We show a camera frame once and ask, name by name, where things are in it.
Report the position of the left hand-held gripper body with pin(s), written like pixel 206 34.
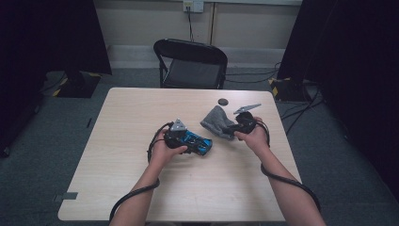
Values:
pixel 174 139

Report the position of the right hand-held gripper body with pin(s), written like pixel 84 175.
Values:
pixel 246 124

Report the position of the blue toy car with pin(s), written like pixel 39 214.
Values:
pixel 200 142

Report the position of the grey cloth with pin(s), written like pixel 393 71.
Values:
pixel 216 121

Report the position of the person's left hand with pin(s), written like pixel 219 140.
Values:
pixel 161 153

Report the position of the person's right hand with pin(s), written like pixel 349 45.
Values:
pixel 258 139

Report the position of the black stand base striped tape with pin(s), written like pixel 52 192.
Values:
pixel 290 89
pixel 80 86

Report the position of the black folding chair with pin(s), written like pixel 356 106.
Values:
pixel 191 67

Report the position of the black curtain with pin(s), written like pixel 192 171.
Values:
pixel 47 47
pixel 354 78

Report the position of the grey tape strip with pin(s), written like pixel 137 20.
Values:
pixel 67 196

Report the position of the white wall socket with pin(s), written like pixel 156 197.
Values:
pixel 193 5

